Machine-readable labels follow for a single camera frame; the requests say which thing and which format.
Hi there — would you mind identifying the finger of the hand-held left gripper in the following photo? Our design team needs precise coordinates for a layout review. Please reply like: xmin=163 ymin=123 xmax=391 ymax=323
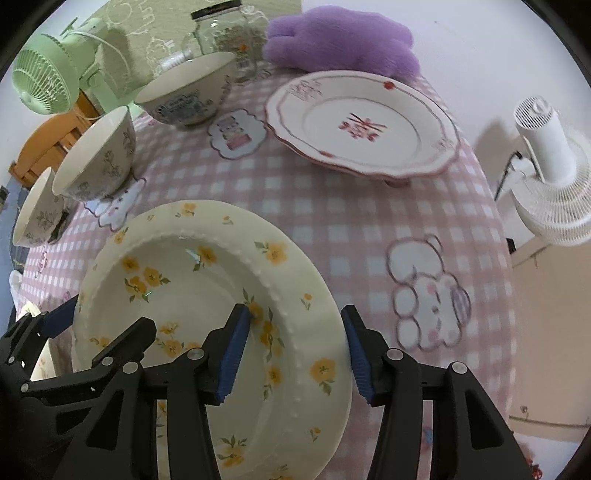
xmin=28 ymin=294 xmax=80 ymax=340
xmin=90 ymin=316 xmax=158 ymax=371

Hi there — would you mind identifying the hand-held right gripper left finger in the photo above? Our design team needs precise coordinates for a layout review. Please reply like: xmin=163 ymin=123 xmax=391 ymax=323
xmin=54 ymin=303 xmax=251 ymax=480

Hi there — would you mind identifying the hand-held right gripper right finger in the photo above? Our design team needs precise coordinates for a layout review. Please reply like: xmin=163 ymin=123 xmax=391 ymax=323
xmin=341 ymin=305 xmax=534 ymax=480

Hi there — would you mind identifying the yellow flowered cream plate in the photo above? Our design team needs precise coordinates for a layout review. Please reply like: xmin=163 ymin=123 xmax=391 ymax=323
xmin=71 ymin=199 xmax=354 ymax=480

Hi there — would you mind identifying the white plate with red pattern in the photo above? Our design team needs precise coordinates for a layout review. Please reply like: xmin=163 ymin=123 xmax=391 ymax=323
xmin=264 ymin=70 xmax=462 ymax=188

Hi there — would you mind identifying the cream bowl with floral print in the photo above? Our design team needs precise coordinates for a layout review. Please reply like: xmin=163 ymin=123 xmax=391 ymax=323
xmin=51 ymin=105 xmax=137 ymax=203
xmin=11 ymin=166 xmax=65 ymax=247

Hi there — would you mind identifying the blue and white printed coaster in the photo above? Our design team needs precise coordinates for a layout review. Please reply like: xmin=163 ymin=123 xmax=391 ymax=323
xmin=83 ymin=178 xmax=147 ymax=230

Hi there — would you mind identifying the pink checked tablecloth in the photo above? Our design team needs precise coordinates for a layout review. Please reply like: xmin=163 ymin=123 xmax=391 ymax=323
xmin=21 ymin=69 xmax=515 ymax=480

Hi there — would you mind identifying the beige cabinet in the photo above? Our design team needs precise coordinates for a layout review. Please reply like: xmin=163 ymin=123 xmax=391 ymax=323
xmin=505 ymin=240 xmax=591 ymax=444

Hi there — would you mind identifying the cloud-shaped printed coaster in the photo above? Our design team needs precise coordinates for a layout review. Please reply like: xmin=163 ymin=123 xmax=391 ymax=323
xmin=208 ymin=108 xmax=269 ymax=161

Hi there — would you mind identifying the green desk fan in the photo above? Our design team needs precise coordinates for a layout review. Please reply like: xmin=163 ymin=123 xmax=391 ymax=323
xmin=11 ymin=17 xmax=105 ymax=114

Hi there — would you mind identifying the cream bowl with blue print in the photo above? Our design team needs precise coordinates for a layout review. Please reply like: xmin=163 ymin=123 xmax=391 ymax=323
xmin=134 ymin=51 xmax=237 ymax=129

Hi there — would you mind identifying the white desk fan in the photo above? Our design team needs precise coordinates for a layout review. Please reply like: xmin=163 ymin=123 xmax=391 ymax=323
xmin=510 ymin=95 xmax=591 ymax=246

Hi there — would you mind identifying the green printed backdrop board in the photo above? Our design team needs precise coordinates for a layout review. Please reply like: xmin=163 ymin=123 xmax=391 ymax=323
xmin=69 ymin=0 xmax=303 ymax=114

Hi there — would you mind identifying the clear glass cup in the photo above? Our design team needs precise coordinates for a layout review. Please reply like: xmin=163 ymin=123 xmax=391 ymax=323
xmin=240 ymin=11 xmax=273 ymax=81

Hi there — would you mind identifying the purple plush toy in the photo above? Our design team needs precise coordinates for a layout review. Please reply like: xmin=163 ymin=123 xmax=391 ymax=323
xmin=262 ymin=6 xmax=421 ymax=77

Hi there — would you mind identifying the glass jar with dark lid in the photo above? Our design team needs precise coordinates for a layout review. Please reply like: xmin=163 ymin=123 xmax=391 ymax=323
xmin=191 ymin=1 xmax=245 ymax=70

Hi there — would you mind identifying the black power cable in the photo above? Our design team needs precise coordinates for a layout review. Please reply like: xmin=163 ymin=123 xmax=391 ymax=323
xmin=494 ymin=150 xmax=525 ymax=201

